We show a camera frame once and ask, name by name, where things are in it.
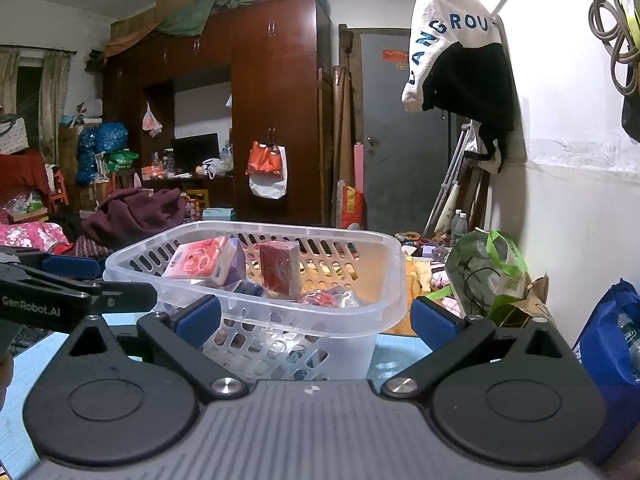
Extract dark hanging bag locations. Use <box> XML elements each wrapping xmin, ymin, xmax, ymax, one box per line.
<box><xmin>621</xmin><ymin>95</ymin><xmax>640</xmax><ymax>142</ymax></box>

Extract blue plastic bags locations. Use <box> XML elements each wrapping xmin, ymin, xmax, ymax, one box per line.
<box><xmin>75</xmin><ymin>121</ymin><xmax>130</xmax><ymax>187</ymax></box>

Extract dark purple packet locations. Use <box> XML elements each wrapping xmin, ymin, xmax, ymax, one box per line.
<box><xmin>227</xmin><ymin>280</ymin><xmax>267</xmax><ymax>300</ymax></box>

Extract small white plastic bag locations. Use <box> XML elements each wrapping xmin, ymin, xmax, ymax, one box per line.
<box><xmin>142</xmin><ymin>102</ymin><xmax>164</xmax><ymax>137</ymax></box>

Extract red and yellow bag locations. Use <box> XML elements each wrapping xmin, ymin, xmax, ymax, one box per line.
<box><xmin>341</xmin><ymin>185</ymin><xmax>366</xmax><ymax>229</ymax></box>

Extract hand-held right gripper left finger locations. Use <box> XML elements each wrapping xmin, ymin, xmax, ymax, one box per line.
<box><xmin>65</xmin><ymin>294</ymin><xmax>249</xmax><ymax>401</ymax></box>

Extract green cloth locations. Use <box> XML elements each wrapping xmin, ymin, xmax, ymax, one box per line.
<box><xmin>155</xmin><ymin>0</ymin><xmax>274</xmax><ymax>39</ymax></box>

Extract pink floral blanket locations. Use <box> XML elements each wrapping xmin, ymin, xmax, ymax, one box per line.
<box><xmin>0</xmin><ymin>221</ymin><xmax>71</xmax><ymax>257</ymax></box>

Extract maroon cloth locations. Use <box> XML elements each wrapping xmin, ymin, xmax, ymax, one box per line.
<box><xmin>80</xmin><ymin>187</ymin><xmax>187</xmax><ymax>252</ymax></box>

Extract brown wooden wardrobe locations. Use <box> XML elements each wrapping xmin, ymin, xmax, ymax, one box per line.
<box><xmin>102</xmin><ymin>0</ymin><xmax>334</xmax><ymax>227</ymax></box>

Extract blue shopping bag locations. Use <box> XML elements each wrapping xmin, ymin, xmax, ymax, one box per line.
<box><xmin>572</xmin><ymin>277</ymin><xmax>640</xmax><ymax>463</ymax></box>

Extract clear plastic basket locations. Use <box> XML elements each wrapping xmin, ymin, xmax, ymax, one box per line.
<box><xmin>102</xmin><ymin>220</ymin><xmax>409</xmax><ymax>384</ymax></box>

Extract pink roll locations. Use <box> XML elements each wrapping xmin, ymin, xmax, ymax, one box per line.
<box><xmin>353</xmin><ymin>142</ymin><xmax>366</xmax><ymax>192</ymax></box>

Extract grey door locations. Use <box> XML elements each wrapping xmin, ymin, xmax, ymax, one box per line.
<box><xmin>360</xmin><ymin>27</ymin><xmax>452</xmax><ymax>234</ymax></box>

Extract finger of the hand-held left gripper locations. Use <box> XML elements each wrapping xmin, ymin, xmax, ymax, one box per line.
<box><xmin>0</xmin><ymin>247</ymin><xmax>107</xmax><ymax>281</ymax></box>
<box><xmin>0</xmin><ymin>262</ymin><xmax>159</xmax><ymax>315</ymax></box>

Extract metal crutches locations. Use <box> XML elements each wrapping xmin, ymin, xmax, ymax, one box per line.
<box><xmin>424</xmin><ymin>122</ymin><xmax>482</xmax><ymax>237</ymax></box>

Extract white and black hanging jacket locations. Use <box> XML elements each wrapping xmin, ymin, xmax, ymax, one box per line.
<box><xmin>401</xmin><ymin>0</ymin><xmax>519</xmax><ymax>174</ymax></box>

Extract orange and white plastic bag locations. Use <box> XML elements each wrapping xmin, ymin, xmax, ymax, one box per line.
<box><xmin>246</xmin><ymin>140</ymin><xmax>289</xmax><ymax>200</ymax></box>

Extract green snack packet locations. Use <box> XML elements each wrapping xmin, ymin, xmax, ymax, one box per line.
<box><xmin>107</xmin><ymin>150</ymin><xmax>140</xmax><ymax>172</ymax></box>

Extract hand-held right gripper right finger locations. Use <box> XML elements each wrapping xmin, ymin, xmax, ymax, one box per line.
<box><xmin>381</xmin><ymin>296</ymin><xmax>573</xmax><ymax>401</ymax></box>

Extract clear packet with red contents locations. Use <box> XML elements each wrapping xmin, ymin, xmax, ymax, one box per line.
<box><xmin>297</xmin><ymin>287</ymin><xmax>362</xmax><ymax>309</ymax></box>

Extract red cloth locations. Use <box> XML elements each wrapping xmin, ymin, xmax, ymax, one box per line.
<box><xmin>0</xmin><ymin>150</ymin><xmax>52</xmax><ymax>211</ymax></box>

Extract brown paper bag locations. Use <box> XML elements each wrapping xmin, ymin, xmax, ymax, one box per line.
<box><xmin>492</xmin><ymin>272</ymin><xmax>552</xmax><ymax>330</ymax></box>

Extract green and white shopping bag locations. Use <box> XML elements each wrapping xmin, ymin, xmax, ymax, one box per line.
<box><xmin>444</xmin><ymin>230</ymin><xmax>532</xmax><ymax>326</ymax></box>

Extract clear plastic bottle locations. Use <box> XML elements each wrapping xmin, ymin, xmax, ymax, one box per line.
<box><xmin>451</xmin><ymin>210</ymin><xmax>469</xmax><ymax>247</ymax></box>

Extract pink tissue packet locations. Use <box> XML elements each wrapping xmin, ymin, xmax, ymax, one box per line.
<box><xmin>161</xmin><ymin>236</ymin><xmax>247</xmax><ymax>289</ymax></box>

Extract floral storage bag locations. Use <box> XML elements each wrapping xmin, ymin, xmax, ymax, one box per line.
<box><xmin>0</xmin><ymin>115</ymin><xmax>27</xmax><ymax>156</ymax></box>

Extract black monitor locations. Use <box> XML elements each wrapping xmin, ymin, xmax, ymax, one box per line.
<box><xmin>171</xmin><ymin>133</ymin><xmax>221</xmax><ymax>174</ymax></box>

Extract red box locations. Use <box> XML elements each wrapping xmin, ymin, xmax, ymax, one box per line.
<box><xmin>259</xmin><ymin>240</ymin><xmax>302</xmax><ymax>295</ymax></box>

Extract patterned curtain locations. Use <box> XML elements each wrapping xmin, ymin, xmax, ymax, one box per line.
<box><xmin>39</xmin><ymin>50</ymin><xmax>71</xmax><ymax>162</ymax></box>

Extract coiled cables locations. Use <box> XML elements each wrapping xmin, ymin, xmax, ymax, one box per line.
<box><xmin>589</xmin><ymin>0</ymin><xmax>640</xmax><ymax>97</ymax></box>

